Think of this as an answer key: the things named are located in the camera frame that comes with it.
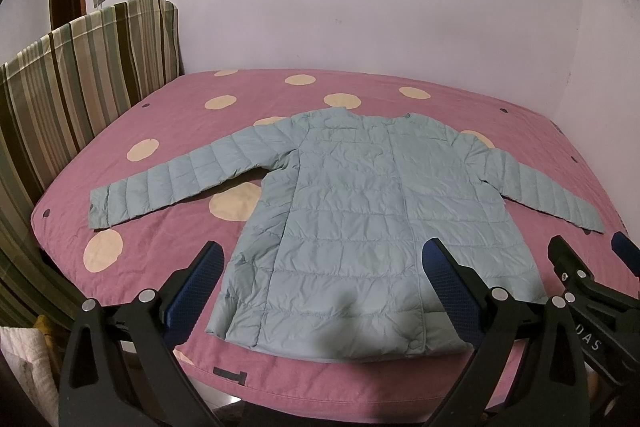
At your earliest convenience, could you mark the light blue puffer jacket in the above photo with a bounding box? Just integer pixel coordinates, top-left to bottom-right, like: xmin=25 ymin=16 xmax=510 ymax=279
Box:
xmin=88 ymin=107 xmax=604 ymax=362

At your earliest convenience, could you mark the pink polka dot bedsheet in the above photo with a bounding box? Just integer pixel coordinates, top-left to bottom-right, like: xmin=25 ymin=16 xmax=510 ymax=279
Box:
xmin=32 ymin=70 xmax=639 ymax=423

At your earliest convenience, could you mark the white quilted blanket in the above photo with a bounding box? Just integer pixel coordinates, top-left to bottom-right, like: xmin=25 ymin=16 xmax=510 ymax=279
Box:
xmin=1 ymin=326 xmax=58 ymax=426

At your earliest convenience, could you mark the striped fabric headboard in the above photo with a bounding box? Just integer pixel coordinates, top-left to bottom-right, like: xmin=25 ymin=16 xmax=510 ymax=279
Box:
xmin=1 ymin=0 xmax=183 ymax=327

